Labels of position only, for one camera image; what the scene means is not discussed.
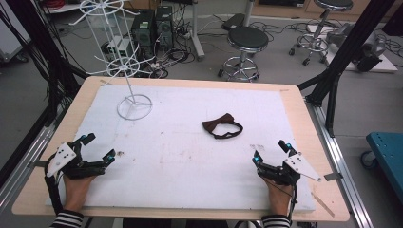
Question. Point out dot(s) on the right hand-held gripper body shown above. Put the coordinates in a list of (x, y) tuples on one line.
[(301, 165)]

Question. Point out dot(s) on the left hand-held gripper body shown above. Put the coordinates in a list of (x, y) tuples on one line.
[(63, 157)]

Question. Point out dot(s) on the brown bow tie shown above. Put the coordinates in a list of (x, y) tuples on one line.
[(221, 124)]

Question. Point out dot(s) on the person's left hand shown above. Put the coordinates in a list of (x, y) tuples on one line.
[(76, 191)]

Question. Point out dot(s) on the person's right hand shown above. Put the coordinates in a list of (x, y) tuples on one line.
[(278, 198)]

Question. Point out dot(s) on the thin wooden stick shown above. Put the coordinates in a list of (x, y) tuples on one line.
[(323, 204)]

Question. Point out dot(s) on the white foam mat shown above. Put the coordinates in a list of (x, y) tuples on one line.
[(177, 158)]

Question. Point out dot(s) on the blue cart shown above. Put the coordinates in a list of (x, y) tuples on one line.
[(387, 161)]

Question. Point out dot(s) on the black round stool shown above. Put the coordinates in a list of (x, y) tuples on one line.
[(320, 28), (246, 52)]

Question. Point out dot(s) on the black computer tower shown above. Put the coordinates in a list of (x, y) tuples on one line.
[(164, 27), (143, 33)]

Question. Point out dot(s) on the grey machine on white board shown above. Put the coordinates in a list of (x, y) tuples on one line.
[(364, 47)]

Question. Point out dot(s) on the black flat box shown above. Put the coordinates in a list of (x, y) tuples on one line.
[(233, 21)]

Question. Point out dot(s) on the white desk leg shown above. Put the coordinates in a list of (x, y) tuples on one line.
[(196, 31)]

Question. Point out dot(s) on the aluminium side rail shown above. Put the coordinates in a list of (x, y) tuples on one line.
[(22, 158), (340, 164)]

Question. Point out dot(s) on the black metal frame post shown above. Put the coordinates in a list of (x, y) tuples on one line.
[(41, 44), (345, 63)]

